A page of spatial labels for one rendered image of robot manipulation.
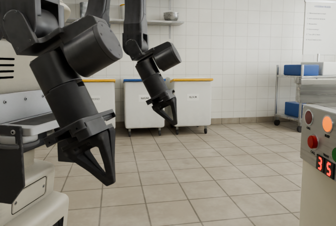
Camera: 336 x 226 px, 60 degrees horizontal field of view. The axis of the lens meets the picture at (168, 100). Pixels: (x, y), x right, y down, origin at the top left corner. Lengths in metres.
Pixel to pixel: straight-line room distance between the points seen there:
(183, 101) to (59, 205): 3.14
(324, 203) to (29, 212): 0.71
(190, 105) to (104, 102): 1.12
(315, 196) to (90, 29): 0.67
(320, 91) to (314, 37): 4.66
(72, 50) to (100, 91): 3.34
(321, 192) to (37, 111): 0.71
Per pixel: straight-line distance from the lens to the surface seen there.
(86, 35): 0.40
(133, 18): 0.84
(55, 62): 0.43
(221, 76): 4.70
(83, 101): 0.42
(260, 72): 4.98
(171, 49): 0.80
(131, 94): 3.75
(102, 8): 0.88
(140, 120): 3.81
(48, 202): 0.87
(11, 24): 0.45
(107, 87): 3.74
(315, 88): 0.83
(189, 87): 3.87
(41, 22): 0.45
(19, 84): 0.76
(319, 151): 0.74
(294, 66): 4.58
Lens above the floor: 0.93
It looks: 7 degrees down
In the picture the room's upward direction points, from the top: straight up
